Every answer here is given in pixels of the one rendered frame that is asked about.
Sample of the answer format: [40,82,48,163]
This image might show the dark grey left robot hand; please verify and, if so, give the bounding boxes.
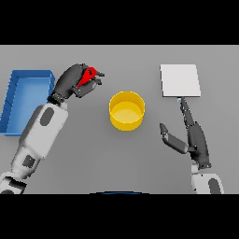
[47,63,105,105]

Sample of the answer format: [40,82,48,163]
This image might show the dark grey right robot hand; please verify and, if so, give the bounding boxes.
[159,96,213,170]

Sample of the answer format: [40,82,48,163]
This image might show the red beaker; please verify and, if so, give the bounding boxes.
[77,66,98,88]

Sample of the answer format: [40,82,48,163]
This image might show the pale square scale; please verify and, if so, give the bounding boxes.
[160,63,202,99]

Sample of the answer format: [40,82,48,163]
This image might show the yellow bowl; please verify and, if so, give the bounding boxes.
[108,91,147,132]

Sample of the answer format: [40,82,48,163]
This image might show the blue tray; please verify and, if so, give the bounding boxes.
[0,69,56,137]

